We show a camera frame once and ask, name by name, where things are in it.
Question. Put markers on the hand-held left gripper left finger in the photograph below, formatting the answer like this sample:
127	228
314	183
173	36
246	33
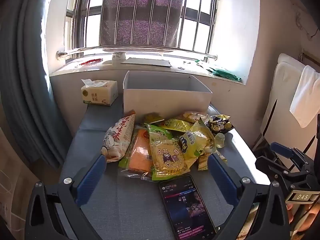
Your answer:
90	177

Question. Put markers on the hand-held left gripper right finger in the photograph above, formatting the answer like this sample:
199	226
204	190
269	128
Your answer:
220	175

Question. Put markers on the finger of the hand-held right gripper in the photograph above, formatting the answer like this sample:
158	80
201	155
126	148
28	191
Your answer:
281	148
272	167

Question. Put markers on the small yellow striped packet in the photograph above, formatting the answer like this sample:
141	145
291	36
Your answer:
203	162

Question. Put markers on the yellow-green packet with blue label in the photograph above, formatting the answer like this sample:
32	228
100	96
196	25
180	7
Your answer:
197	142

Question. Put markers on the white floral peanut bag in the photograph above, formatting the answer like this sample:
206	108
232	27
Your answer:
117	137

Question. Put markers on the dark candy bag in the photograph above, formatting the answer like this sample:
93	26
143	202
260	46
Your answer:
220	123

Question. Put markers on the orange cake packet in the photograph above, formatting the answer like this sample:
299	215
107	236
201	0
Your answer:
140	155

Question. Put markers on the yellow cartoon snack packet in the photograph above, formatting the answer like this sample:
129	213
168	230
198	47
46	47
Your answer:
165	155

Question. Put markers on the yellow-green snack packet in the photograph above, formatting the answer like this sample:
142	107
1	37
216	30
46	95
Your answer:
177	125

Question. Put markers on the white cardboard box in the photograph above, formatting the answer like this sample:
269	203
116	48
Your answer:
162	100

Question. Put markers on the person's right hand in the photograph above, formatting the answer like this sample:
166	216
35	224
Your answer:
314	211

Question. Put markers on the clear jelly cup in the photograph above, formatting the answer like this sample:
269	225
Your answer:
220	140

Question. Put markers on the blue-grey table cloth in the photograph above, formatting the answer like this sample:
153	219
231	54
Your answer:
125	205

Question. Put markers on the black smartphone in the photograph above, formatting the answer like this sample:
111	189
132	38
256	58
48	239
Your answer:
187	207

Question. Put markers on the white folded panel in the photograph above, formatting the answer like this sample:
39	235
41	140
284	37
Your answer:
277	100

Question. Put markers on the white towel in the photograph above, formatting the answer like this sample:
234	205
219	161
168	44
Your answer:
306	97

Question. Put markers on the tissue pack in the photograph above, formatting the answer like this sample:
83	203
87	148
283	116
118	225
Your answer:
100	93

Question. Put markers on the small brown-yellow snack packet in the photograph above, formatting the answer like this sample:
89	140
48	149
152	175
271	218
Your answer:
152	118

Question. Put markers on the green plastic bag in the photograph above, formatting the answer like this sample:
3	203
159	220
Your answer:
223	73

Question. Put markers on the blue-grey curtain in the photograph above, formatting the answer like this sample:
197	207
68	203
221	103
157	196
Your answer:
27	80

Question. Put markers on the white cup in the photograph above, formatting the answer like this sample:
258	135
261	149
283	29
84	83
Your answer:
120	58

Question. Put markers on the steel window guard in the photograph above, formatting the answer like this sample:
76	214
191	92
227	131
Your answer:
140	48

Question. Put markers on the grey hanging cloth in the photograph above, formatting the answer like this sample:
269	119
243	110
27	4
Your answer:
140	22

